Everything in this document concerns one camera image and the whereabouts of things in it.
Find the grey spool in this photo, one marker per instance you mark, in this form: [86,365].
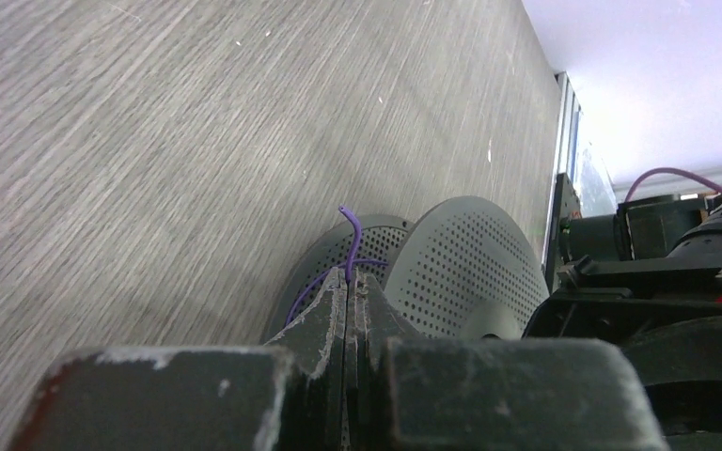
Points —
[465,268]

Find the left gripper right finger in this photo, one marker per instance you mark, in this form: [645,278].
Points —
[409,392]

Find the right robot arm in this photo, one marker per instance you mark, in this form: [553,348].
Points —
[648,229]

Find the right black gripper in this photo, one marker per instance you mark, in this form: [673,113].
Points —
[665,315]

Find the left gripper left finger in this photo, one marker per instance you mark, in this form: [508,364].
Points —
[286,394]

